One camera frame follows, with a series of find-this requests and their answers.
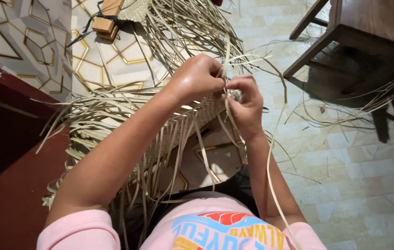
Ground person's left hand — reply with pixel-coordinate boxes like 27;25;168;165
164;54;226;105

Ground person's right hand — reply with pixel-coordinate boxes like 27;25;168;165
224;74;265;141

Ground woven palm leaf mat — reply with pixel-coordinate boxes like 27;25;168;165
35;0;288;250

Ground black trousers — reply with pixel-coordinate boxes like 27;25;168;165
109;163;261;250

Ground long pale palm leaf strip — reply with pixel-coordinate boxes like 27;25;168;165
266;101;302;250

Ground wooden block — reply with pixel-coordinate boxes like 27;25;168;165
91;0;125;41

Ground pink printed shirt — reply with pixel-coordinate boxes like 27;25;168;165
36;191;328;250

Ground dark wooden stool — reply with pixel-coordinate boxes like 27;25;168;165
283;0;394;167

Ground bundle of loose palm strips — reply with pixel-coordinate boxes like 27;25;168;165
285;0;394;130

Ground geometric patterned floor sheet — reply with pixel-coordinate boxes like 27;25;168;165
0;0;247;195

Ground dark red wooden furniture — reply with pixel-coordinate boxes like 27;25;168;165
0;54;73;250

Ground black strap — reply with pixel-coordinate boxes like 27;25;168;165
66;1;121;48

